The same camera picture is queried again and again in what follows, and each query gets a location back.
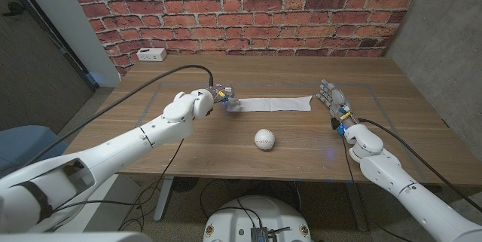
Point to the blue chair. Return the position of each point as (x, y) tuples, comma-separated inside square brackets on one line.
[(22, 146)]

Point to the white power strip box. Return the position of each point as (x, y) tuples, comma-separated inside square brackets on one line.
[(151, 54)]

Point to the white baseball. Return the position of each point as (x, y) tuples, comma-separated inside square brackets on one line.
[(264, 139)]

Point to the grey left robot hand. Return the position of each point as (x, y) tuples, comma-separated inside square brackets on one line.
[(226, 94)]

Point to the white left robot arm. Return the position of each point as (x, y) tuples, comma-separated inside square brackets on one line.
[(113, 151)]

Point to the white cloth strip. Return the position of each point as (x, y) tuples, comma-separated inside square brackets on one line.
[(275, 104)]

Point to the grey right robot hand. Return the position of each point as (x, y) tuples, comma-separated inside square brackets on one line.
[(337, 100)]

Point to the grey table leg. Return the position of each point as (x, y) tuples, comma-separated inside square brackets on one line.
[(357, 206), (163, 198)]

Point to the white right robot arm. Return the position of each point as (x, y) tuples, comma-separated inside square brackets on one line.
[(395, 178)]

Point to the red brick printed backdrop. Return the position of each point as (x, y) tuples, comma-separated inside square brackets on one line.
[(244, 12)]

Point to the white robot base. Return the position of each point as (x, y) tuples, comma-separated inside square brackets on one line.
[(237, 215)]

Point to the black connector module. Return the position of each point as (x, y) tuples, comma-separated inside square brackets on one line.
[(260, 235)]

